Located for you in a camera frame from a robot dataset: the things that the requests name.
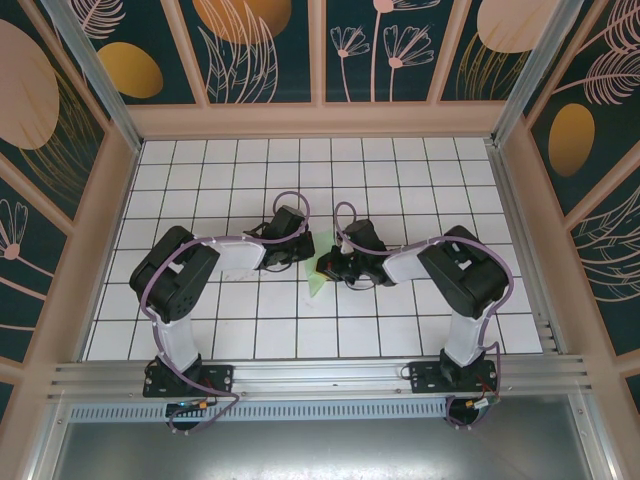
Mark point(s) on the long aluminium mounting rail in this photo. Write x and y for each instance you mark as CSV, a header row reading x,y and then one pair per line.
x,y
320,372

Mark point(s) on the small controller circuit board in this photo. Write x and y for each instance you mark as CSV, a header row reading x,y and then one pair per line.
x,y
187,407
482,405

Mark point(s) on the light green cloth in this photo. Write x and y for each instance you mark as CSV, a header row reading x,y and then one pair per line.
x,y
315,280

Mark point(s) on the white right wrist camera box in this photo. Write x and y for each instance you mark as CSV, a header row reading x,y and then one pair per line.
x,y
345,247

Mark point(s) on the aluminium frame post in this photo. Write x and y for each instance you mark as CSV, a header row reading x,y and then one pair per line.
x,y
535,75
95,75

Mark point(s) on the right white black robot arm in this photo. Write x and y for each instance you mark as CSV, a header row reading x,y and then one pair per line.
x,y
470,280

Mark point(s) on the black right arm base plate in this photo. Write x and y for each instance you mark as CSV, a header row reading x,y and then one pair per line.
x,y
425,377

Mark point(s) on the grey metal sheet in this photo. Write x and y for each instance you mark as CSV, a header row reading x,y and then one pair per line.
x,y
320,450

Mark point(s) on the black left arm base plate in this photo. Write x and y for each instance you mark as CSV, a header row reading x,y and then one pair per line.
x,y
220,377

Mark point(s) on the aluminium side rail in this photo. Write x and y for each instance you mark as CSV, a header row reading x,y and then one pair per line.
x,y
522,250

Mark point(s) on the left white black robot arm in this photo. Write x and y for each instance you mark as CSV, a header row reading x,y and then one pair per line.
x,y
175,340

